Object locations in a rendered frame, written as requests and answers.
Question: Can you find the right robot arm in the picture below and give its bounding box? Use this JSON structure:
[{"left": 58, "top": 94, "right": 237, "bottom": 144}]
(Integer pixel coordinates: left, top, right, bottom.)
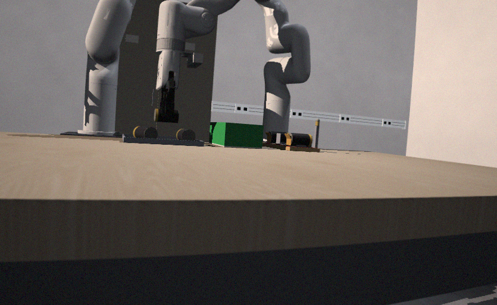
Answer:
[{"left": 78, "top": 0, "right": 136, "bottom": 136}]

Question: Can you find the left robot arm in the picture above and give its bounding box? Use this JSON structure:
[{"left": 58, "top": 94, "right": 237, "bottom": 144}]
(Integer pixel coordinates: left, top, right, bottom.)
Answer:
[{"left": 157, "top": 0, "right": 311, "bottom": 142}]

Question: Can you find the green box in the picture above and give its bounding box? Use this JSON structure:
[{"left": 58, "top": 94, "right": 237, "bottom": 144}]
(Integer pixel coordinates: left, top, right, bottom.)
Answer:
[{"left": 209, "top": 122, "right": 264, "bottom": 149}]

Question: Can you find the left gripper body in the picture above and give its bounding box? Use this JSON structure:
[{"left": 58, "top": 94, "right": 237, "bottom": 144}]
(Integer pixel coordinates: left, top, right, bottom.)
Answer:
[{"left": 156, "top": 49, "right": 185, "bottom": 91}]

